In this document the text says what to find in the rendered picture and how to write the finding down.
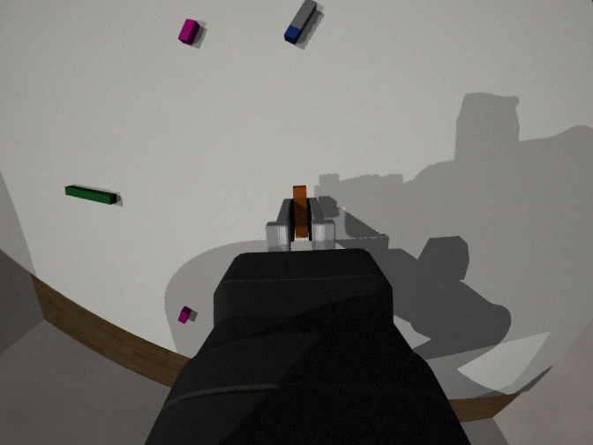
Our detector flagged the dark green rod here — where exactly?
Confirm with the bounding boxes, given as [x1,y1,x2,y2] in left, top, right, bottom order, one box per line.
[65,185,117,205]

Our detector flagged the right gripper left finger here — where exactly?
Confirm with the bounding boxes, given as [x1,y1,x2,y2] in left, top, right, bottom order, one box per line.
[265,199,295,252]

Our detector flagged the small magenta block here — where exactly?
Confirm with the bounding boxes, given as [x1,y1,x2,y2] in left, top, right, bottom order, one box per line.
[178,19,200,45]
[178,306,191,324]

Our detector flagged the small blue block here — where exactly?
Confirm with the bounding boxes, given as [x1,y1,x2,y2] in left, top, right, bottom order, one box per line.
[284,25,300,45]

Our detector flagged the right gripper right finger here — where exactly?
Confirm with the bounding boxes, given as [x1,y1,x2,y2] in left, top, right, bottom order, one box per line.
[307,198,335,250]

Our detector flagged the orange rectangular bar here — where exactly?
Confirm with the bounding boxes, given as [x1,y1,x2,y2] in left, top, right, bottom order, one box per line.
[293,185,308,238]

